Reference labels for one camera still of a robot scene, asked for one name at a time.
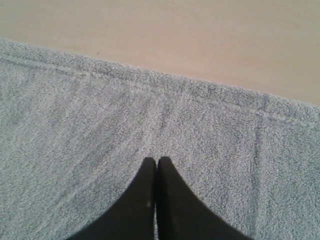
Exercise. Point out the light blue fluffy towel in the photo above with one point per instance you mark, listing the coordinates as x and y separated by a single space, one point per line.
74 131

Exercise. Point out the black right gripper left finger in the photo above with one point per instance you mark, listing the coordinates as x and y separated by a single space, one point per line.
131 217

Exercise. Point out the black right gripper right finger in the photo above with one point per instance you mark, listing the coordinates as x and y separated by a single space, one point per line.
181 215

